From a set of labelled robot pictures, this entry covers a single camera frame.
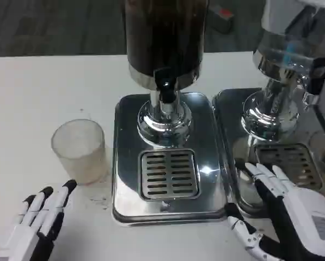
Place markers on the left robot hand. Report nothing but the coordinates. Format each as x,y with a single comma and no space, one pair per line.
29,233

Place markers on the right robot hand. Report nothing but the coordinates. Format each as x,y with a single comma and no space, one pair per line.
301,217

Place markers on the clear ribbed glass cup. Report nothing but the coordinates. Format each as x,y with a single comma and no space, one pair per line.
80,157

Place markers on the black dispenser tap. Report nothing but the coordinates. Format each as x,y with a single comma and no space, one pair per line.
165,87

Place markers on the steel drip grid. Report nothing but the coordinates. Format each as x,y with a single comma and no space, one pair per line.
170,174
293,157

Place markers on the steel drip tray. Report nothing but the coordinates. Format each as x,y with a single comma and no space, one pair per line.
230,108
211,152

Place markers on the black tap with steel spout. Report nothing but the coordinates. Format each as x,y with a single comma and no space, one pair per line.
321,70

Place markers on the grey box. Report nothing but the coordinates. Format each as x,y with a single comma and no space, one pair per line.
219,23

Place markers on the small red item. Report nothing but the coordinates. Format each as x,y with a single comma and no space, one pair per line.
225,12

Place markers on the dark drink dispenser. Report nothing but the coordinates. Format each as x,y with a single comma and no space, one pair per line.
165,35

